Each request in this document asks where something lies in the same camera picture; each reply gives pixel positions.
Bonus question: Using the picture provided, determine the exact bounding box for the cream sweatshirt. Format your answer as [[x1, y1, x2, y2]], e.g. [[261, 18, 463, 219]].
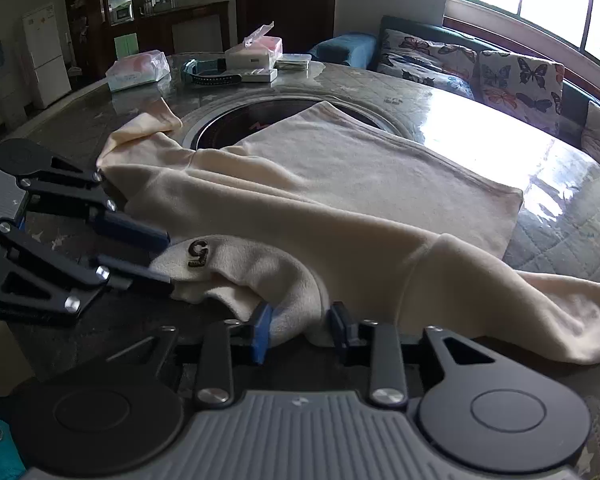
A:
[[97, 102, 600, 364]]

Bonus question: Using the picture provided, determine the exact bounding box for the white refrigerator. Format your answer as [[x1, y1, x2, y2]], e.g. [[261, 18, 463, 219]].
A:
[[21, 3, 71, 110]]

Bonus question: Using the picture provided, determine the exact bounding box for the soft tissue pack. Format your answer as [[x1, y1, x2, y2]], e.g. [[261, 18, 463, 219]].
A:
[[106, 50, 170, 92]]

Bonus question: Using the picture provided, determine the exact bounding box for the dark wooden cabinet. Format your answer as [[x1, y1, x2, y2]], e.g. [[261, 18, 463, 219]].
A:
[[65, 0, 230, 84]]

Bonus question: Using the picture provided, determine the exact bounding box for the round black induction cooktop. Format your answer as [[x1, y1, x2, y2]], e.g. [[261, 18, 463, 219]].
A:
[[191, 97, 397, 152]]

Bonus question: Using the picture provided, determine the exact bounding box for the white flat box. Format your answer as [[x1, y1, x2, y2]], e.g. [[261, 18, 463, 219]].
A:
[[239, 68, 278, 84]]

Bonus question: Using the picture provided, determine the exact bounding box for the tissue box pink white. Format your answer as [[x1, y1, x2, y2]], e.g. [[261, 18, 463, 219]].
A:
[[225, 22, 283, 70]]

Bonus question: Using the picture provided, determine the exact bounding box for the small green packet stack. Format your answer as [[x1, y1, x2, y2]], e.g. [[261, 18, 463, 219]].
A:
[[275, 53, 312, 72]]

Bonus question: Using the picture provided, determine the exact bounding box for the dark wooden door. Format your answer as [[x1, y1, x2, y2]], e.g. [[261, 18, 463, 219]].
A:
[[235, 0, 336, 53]]

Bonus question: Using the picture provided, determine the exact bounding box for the butterfly pillow left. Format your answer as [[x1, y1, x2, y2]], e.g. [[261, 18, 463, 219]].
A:
[[377, 29, 478, 100]]

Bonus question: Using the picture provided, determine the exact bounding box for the butterfly pillow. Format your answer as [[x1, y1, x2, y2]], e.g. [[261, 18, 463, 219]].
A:
[[377, 29, 478, 100], [478, 50, 565, 136]]

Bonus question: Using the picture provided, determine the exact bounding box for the butterfly pillow right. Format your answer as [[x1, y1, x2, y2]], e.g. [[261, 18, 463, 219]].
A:
[[478, 50, 565, 136]]

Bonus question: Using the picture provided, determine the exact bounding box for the blue sofa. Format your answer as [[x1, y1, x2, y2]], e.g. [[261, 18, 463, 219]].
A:
[[310, 16, 600, 164]]

